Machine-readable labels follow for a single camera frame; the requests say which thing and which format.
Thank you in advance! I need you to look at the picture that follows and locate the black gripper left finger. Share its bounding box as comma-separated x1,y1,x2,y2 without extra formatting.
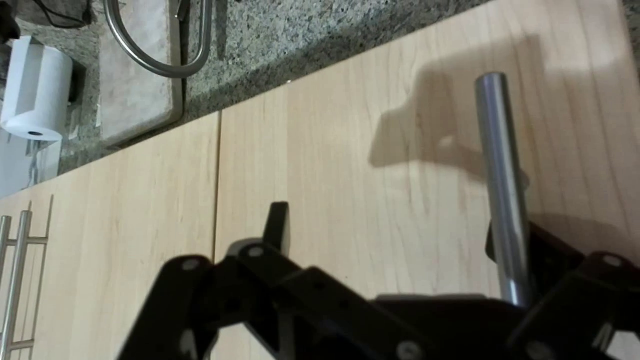
117,199,427,360

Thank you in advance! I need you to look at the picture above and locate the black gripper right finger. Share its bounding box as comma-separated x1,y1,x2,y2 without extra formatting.
484,220,640,360

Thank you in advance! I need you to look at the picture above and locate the steel bar door handle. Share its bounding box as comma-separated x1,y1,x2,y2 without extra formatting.
474,71,535,311
1,206,52,360

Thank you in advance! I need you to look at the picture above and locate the light wood cabinet door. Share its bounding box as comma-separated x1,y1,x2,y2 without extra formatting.
214,0,640,360
28,111,222,360

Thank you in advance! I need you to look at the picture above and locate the steel kitchen faucet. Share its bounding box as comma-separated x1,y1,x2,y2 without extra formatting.
101,0,215,81

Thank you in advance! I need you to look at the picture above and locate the white paper towel roll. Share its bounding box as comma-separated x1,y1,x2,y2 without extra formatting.
0,35,76,145

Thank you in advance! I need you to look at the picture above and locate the black appliance power cord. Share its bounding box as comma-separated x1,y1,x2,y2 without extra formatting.
29,0,96,30

